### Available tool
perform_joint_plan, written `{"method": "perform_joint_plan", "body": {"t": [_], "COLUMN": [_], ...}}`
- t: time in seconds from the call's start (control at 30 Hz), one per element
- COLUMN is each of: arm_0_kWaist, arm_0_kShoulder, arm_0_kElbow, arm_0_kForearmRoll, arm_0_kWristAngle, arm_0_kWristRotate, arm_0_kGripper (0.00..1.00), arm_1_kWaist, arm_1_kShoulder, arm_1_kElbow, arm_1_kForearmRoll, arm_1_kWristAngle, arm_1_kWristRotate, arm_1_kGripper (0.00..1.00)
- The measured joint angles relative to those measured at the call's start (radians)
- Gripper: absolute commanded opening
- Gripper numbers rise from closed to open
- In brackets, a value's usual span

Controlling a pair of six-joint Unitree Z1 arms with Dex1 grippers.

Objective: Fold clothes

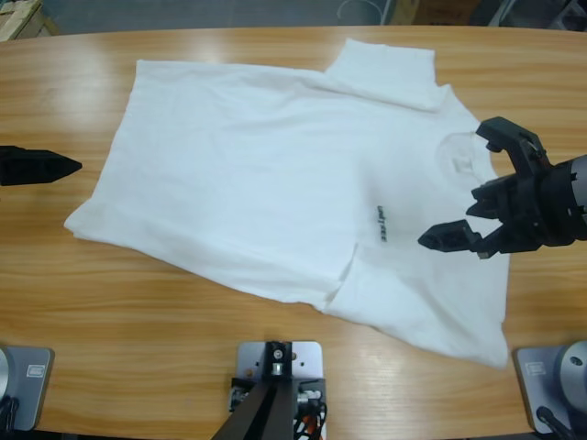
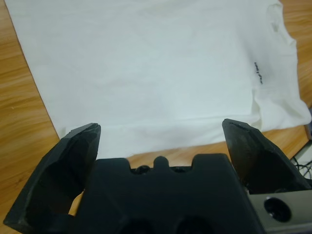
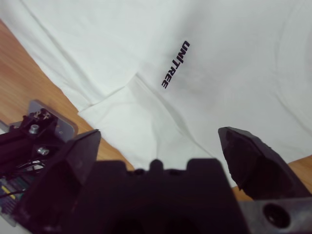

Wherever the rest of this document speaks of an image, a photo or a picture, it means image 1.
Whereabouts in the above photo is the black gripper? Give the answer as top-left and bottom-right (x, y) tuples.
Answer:
(416, 116), (581, 262)

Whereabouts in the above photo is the wooden pallet stack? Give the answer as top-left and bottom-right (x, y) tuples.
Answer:
(0, 0), (61, 41)

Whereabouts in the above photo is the black electronics bracket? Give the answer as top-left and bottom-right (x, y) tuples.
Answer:
(228, 375), (329, 440)

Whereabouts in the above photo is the white t-shirt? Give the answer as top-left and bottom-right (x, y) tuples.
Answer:
(62, 38), (513, 371)

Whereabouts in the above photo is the orange cable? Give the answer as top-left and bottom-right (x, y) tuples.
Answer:
(293, 410), (325, 436)

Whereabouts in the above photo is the brown cardboard box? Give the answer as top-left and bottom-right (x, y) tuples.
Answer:
(396, 0), (473, 24)

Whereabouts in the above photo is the white chair frame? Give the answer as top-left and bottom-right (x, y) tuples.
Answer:
(476, 0), (515, 27)

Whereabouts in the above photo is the black base cable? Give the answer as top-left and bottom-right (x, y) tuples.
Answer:
(0, 396), (20, 432)
(535, 405), (572, 440)

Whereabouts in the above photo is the grey camera mount plate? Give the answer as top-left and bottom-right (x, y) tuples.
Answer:
(236, 339), (323, 381)

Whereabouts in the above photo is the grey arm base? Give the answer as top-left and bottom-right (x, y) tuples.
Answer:
(512, 338), (587, 435)
(0, 346), (55, 433)

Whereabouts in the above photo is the dark camera post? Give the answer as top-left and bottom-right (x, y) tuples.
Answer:
(208, 339), (295, 440)

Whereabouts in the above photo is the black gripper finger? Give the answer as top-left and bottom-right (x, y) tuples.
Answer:
(0, 145), (83, 168)
(0, 165), (83, 188)

